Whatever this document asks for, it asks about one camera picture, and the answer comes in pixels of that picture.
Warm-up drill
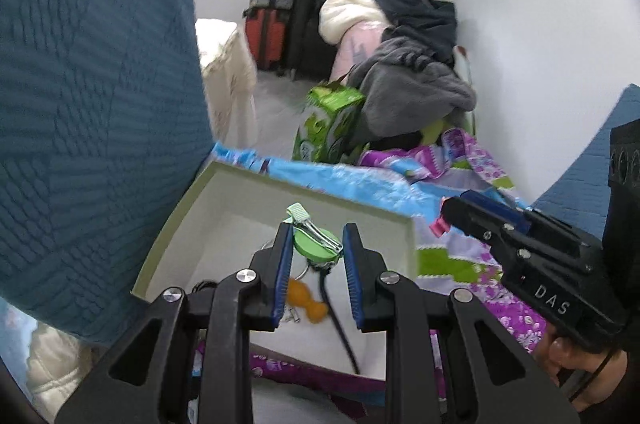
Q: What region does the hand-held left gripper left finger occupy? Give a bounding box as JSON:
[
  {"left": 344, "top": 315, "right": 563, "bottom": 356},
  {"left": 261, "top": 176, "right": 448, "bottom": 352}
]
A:
[{"left": 54, "top": 221, "right": 296, "bottom": 424}]

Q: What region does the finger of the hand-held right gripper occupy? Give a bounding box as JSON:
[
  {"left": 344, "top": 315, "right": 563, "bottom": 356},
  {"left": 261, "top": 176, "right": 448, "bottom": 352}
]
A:
[
  {"left": 460, "top": 190, "right": 537, "bottom": 233},
  {"left": 441, "top": 195, "right": 532, "bottom": 266}
]

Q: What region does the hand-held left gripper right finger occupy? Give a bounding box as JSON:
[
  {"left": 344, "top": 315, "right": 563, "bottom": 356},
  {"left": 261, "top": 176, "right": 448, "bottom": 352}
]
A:
[{"left": 341, "top": 222, "right": 581, "bottom": 424}]

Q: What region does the silver metal ring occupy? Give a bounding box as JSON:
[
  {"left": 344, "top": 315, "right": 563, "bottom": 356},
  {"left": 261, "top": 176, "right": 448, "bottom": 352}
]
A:
[{"left": 288, "top": 254, "right": 323, "bottom": 281}]

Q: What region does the orange small toy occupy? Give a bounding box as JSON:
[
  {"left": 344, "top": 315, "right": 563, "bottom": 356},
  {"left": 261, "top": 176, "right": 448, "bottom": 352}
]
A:
[{"left": 286, "top": 279, "right": 329, "bottom": 323}]

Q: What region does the black strap with metal clasp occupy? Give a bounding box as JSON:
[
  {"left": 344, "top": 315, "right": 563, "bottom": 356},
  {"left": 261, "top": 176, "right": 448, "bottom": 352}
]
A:
[{"left": 312, "top": 261, "right": 362, "bottom": 376}]

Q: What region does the green round lid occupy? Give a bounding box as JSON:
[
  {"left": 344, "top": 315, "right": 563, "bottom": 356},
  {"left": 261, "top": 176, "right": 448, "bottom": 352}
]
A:
[{"left": 292, "top": 226, "right": 342, "bottom": 263}]

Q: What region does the pale green box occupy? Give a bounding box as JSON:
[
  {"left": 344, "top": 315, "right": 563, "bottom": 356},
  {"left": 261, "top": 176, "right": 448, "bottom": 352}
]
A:
[{"left": 131, "top": 160, "right": 418, "bottom": 386}]

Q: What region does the green metal hair clip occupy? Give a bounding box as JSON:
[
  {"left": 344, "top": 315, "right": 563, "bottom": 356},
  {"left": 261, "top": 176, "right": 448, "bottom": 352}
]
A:
[{"left": 286, "top": 202, "right": 344, "bottom": 253}]

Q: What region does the person's right hand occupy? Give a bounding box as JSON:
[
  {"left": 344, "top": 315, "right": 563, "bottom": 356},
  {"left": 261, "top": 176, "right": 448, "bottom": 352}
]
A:
[{"left": 540, "top": 326, "right": 629, "bottom": 410}]

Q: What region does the floral printed bedsheet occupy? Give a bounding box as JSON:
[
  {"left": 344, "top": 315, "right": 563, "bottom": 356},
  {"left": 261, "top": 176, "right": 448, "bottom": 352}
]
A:
[{"left": 192, "top": 126, "right": 556, "bottom": 424}]

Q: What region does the blue quilted cushion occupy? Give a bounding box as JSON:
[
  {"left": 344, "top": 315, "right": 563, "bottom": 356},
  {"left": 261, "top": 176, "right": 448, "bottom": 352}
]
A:
[
  {"left": 531, "top": 84, "right": 640, "bottom": 217},
  {"left": 0, "top": 0, "right": 217, "bottom": 346}
]

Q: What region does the lime green chair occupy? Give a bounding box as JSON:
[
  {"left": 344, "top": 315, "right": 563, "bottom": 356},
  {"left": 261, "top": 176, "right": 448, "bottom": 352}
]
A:
[{"left": 417, "top": 119, "right": 451, "bottom": 150}]

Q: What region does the gray fleece garment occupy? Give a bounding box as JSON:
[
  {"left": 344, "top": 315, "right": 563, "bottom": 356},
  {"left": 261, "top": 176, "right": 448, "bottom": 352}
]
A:
[{"left": 350, "top": 36, "right": 478, "bottom": 140}]

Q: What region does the green printed carton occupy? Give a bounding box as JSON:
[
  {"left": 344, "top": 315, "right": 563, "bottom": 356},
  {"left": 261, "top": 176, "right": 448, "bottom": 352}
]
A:
[{"left": 292, "top": 84, "right": 366, "bottom": 165}]

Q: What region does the pink garment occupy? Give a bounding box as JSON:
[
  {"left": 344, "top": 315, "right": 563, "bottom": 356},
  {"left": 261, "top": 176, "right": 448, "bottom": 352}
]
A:
[{"left": 330, "top": 21, "right": 391, "bottom": 80}]

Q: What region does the dark navy jacket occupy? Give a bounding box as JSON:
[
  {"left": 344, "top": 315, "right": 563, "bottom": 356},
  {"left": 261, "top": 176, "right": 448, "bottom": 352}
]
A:
[{"left": 372, "top": 0, "right": 458, "bottom": 65}]

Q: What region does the white lace furniture cover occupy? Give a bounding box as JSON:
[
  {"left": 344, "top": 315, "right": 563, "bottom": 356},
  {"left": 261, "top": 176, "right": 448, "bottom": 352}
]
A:
[{"left": 195, "top": 18, "right": 260, "bottom": 147}]

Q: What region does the red suitcase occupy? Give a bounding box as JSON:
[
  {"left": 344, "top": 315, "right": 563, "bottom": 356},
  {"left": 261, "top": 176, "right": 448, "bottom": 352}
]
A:
[{"left": 244, "top": 6, "right": 291, "bottom": 72}]

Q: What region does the white fluffy coat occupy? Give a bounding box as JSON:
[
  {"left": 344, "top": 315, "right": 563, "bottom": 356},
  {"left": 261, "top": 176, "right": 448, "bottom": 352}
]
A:
[{"left": 319, "top": 0, "right": 391, "bottom": 47}]

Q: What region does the black suitcase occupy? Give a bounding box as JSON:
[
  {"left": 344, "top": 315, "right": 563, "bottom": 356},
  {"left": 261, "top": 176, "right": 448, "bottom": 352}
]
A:
[{"left": 287, "top": 0, "right": 333, "bottom": 80}]

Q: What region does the white quilted pad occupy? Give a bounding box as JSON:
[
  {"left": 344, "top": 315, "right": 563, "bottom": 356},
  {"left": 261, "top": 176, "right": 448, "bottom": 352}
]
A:
[{"left": 25, "top": 321, "right": 97, "bottom": 416}]

